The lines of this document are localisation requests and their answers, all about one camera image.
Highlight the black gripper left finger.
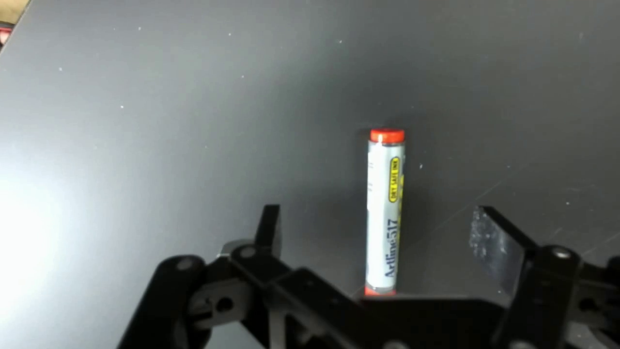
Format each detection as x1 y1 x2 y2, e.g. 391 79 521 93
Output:
114 203 364 349

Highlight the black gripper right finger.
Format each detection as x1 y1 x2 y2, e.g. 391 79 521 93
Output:
468 205 620 349

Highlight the red marker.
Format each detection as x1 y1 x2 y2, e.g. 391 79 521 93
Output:
354 124 408 298

